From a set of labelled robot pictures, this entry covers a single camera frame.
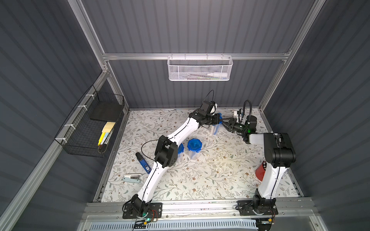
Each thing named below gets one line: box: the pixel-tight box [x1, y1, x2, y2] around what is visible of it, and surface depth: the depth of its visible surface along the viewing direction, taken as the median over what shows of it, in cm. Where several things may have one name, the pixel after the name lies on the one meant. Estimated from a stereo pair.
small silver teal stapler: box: [122, 173, 142, 184], surface depth 84 cm
